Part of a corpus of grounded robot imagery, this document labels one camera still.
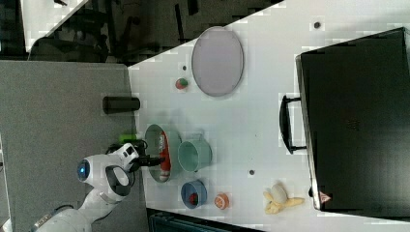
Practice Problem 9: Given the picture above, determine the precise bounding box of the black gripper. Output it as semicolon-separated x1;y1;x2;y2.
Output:
129;139;165;172

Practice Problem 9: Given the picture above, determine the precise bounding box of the red plush ketchup bottle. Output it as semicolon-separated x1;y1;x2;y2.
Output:
159;131;171;182

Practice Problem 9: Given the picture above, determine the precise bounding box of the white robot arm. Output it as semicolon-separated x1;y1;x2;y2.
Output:
30;139;165;232

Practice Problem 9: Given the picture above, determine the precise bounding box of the green strainer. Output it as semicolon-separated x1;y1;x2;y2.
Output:
145;124;182;183

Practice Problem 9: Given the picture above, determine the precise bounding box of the blue bowl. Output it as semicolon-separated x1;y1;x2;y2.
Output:
181;180;207;209

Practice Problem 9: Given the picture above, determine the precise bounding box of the red toy in bowl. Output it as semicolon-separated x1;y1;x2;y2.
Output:
189;193;198;205

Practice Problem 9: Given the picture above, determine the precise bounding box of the dark blue crate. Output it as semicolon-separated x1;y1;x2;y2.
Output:
147;210;262;232

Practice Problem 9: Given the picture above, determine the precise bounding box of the orange slice toy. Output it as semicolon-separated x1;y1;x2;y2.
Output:
214;192;230;210

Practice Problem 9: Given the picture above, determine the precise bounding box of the plush strawberry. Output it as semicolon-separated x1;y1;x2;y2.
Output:
175;78;189;90

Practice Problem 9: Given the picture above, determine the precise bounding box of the grey round plate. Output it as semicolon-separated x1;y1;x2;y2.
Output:
191;26;244;97

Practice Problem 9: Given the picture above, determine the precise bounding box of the black toaster oven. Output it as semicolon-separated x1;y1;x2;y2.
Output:
295;27;410;221

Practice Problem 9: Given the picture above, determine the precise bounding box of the green pot with handle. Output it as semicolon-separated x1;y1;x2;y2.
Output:
178;133;213;172

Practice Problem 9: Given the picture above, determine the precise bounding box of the black cylinder post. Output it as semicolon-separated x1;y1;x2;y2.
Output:
102;97;140;114

